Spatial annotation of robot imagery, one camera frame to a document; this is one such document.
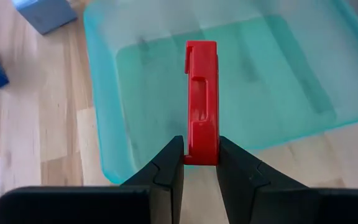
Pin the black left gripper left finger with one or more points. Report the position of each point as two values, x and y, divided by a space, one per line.
154 193

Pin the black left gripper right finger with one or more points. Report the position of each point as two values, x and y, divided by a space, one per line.
253 193

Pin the red mini stapler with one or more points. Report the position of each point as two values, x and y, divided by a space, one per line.
211 93

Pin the light blue power adapter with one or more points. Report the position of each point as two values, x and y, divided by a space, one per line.
47 15

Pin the green translucent plastic tray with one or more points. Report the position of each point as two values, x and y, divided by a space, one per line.
154 93

